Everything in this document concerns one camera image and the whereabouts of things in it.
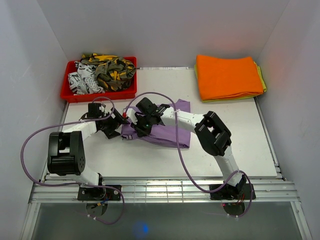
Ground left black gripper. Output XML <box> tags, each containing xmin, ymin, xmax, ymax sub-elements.
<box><xmin>100</xmin><ymin>107</ymin><xmax>130</xmax><ymax>139</ymax></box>

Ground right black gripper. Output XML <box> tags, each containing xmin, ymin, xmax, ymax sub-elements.
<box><xmin>131</xmin><ymin>114</ymin><xmax>154</xmax><ymax>138</ymax></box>

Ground purple trousers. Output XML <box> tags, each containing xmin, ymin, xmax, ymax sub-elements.
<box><xmin>120</xmin><ymin>98</ymin><xmax>192</xmax><ymax>150</ymax></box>

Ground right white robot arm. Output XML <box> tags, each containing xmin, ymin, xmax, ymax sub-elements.
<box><xmin>124</xmin><ymin>97</ymin><xmax>252</xmax><ymax>200</ymax></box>

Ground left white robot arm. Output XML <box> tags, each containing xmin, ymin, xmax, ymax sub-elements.
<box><xmin>47</xmin><ymin>102</ymin><xmax>129</xmax><ymax>200</ymax></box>

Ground camouflage trousers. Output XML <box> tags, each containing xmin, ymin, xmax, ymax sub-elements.
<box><xmin>80</xmin><ymin>53</ymin><xmax>137</xmax><ymax>92</ymax></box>

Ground white black printed trousers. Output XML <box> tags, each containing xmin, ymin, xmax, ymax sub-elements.
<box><xmin>67</xmin><ymin>61</ymin><xmax>105</xmax><ymax>95</ymax></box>

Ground folded orange trousers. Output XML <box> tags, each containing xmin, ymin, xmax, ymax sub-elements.
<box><xmin>195</xmin><ymin>54</ymin><xmax>266</xmax><ymax>100</ymax></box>

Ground red plastic bin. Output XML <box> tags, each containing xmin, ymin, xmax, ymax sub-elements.
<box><xmin>60</xmin><ymin>61</ymin><xmax>138</xmax><ymax>103</ymax></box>

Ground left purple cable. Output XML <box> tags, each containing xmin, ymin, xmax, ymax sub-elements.
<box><xmin>20</xmin><ymin>97</ymin><xmax>126</xmax><ymax>225</ymax></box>

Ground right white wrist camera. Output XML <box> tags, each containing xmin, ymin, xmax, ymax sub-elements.
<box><xmin>122</xmin><ymin>108</ymin><xmax>138</xmax><ymax>124</ymax></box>

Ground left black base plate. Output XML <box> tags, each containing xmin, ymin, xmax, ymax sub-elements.
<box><xmin>77</xmin><ymin>185</ymin><xmax>122</xmax><ymax>201</ymax></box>

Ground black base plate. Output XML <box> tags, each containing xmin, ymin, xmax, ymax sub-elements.
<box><xmin>210</xmin><ymin>183</ymin><xmax>256</xmax><ymax>201</ymax></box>
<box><xmin>77</xmin><ymin>185</ymin><xmax>122</xmax><ymax>201</ymax></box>

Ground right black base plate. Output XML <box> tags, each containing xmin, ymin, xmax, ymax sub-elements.
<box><xmin>210</xmin><ymin>183</ymin><xmax>256</xmax><ymax>201</ymax></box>

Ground aluminium mounting rail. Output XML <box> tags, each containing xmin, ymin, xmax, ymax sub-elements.
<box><xmin>20</xmin><ymin>178</ymin><xmax>312</xmax><ymax>240</ymax></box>

